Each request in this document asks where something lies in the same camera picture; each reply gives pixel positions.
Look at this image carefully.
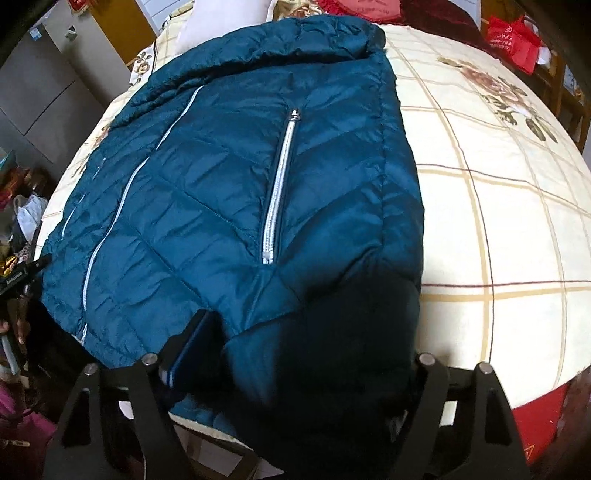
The floral cream bedspread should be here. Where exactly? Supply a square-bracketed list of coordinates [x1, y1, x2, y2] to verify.
[34, 0, 591, 476]

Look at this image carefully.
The red plastic shopping bag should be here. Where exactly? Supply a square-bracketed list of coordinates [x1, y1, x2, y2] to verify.
[486, 15, 542, 75]

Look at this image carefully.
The dark red velvet cushion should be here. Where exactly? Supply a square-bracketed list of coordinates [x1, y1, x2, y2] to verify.
[400, 0, 494, 54]

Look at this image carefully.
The grey refrigerator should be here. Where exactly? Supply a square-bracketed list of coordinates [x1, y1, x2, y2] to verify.
[1, 27, 104, 180]

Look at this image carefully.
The teal quilted down jacket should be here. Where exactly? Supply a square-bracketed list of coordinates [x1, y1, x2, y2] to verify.
[40, 13, 426, 444]

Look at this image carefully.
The person's left hand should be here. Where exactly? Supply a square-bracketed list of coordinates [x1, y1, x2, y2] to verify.
[1, 318, 29, 367]

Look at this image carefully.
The red heart-shaped pillow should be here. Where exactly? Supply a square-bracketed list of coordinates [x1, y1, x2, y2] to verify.
[317, 0, 403, 24]

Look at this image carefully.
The wooden chair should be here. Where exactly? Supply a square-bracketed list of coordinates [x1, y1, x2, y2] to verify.
[533, 50, 590, 152]

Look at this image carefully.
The white square pillow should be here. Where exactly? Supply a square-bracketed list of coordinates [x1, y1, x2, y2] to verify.
[175, 0, 276, 55]

